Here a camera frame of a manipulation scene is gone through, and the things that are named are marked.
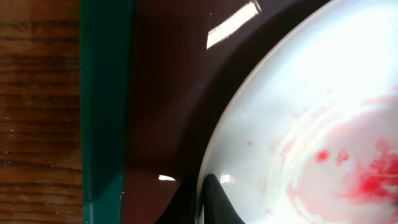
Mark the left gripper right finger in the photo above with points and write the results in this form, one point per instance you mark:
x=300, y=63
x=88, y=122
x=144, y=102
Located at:
x=216, y=206

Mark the teal plastic tray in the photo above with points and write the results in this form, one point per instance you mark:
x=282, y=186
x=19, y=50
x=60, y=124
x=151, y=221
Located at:
x=155, y=78

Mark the light blue plate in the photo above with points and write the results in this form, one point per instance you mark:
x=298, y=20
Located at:
x=311, y=134

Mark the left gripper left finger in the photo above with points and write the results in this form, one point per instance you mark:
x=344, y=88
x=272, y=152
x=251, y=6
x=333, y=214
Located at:
x=181, y=209

